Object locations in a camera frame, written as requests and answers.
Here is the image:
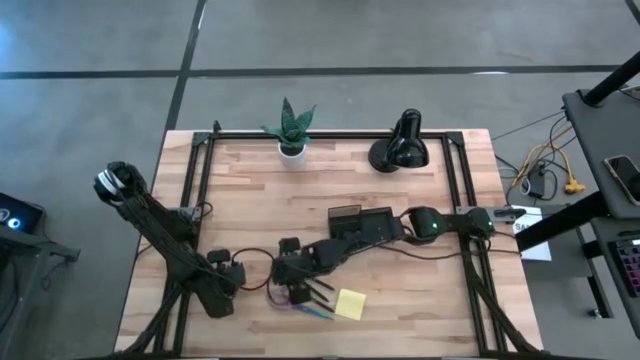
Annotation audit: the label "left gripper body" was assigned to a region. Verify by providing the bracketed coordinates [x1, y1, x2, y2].
[214, 260, 248, 294]

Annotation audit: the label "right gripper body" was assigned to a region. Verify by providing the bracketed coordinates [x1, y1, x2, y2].
[272, 249, 321, 287]

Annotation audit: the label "purple handled scissors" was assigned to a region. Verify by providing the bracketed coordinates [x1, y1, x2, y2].
[266, 282, 335, 322]

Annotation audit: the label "yellow sticky note pad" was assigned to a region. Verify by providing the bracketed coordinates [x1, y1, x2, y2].
[334, 288, 368, 322]

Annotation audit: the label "black mesh desk organizer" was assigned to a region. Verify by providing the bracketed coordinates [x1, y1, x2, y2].
[328, 203, 404, 250]

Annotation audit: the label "snake plant in white pot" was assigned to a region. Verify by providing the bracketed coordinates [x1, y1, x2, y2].
[260, 97, 317, 170]

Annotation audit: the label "black desk lamp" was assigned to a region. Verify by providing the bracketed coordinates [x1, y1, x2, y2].
[367, 108, 430, 174]

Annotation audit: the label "dark metal cart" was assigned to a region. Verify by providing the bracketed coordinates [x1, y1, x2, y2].
[0, 224, 81, 360]

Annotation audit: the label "grey mounting plate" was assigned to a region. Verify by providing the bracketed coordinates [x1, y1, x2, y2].
[454, 205, 526, 224]

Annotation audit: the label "black device with blue light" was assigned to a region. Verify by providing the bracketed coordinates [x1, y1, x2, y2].
[0, 192, 45, 236]

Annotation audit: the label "white paper sheet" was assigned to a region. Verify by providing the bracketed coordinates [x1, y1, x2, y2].
[510, 204, 554, 263]

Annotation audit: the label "black power adapter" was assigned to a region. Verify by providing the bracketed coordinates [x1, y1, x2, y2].
[527, 162, 549, 199]

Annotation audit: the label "black support beam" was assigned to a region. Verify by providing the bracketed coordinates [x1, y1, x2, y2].
[514, 192, 611, 254]

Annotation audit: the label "dark keyboard tray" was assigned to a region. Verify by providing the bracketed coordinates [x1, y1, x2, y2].
[589, 217, 640, 341]

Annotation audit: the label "black keyboard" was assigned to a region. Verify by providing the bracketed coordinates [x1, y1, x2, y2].
[612, 237, 640, 299]

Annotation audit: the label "grey side desk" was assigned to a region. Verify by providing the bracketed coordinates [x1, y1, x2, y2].
[562, 84, 640, 221]

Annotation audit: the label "smartphone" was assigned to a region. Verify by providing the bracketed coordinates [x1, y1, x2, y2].
[603, 154, 640, 207]

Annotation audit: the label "black pole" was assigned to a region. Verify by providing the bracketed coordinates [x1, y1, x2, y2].
[582, 49, 640, 109]

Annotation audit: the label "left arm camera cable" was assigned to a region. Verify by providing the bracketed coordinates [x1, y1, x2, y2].
[230, 246, 277, 293]

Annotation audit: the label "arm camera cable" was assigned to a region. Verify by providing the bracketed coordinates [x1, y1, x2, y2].
[372, 242, 522, 262]
[230, 246, 277, 293]

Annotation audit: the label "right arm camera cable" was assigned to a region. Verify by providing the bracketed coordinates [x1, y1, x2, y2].
[372, 242, 522, 262]

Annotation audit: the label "black aluminium table frame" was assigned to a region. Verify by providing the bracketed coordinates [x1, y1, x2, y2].
[117, 119, 540, 359]

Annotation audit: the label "yellow cable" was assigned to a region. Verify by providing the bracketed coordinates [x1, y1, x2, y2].
[512, 142, 587, 196]

